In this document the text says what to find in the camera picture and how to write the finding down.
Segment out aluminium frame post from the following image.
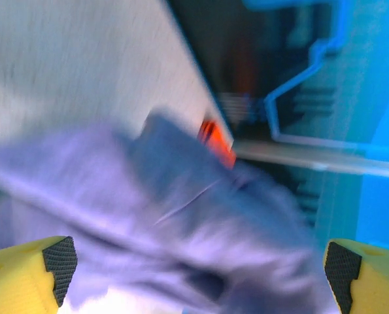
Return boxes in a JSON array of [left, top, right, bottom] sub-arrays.
[[233, 140, 389, 179]]

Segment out purple t-shirt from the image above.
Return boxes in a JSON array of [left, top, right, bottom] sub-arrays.
[[0, 109, 341, 314]]

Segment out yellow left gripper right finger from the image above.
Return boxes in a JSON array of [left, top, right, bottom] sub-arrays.
[[324, 238, 389, 314]]

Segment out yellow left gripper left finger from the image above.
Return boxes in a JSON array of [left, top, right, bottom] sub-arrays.
[[0, 235, 78, 314]]

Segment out orange t-shirt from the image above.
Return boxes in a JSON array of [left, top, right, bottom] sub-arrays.
[[197, 120, 237, 169]]

